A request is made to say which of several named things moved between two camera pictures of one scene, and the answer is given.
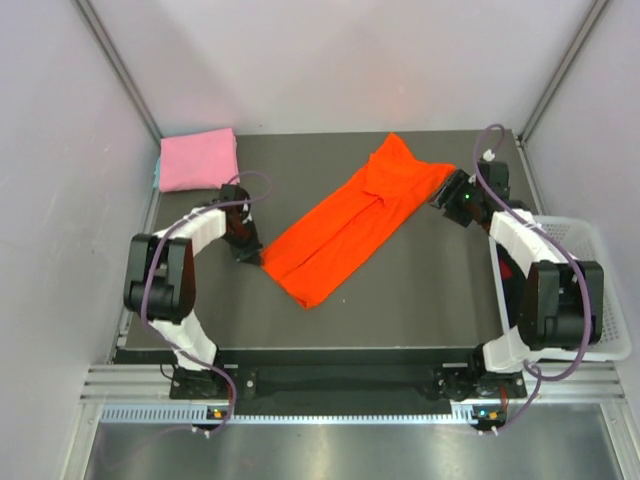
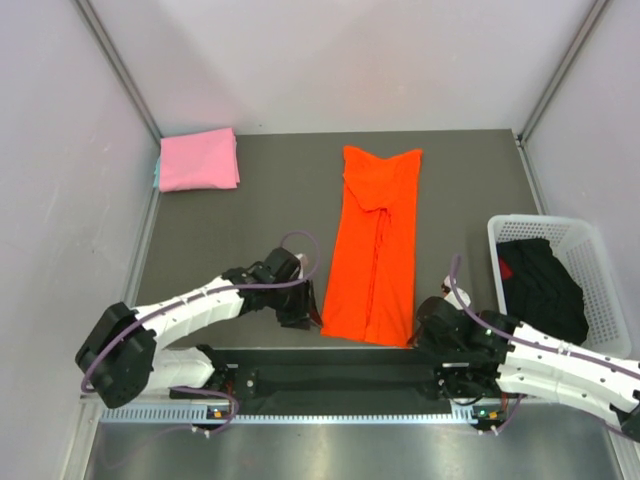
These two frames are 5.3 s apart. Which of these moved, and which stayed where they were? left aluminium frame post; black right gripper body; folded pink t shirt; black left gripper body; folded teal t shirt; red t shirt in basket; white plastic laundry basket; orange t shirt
Moved: black left gripper body; black right gripper body; orange t shirt
Stayed: folded pink t shirt; red t shirt in basket; folded teal t shirt; white plastic laundry basket; left aluminium frame post
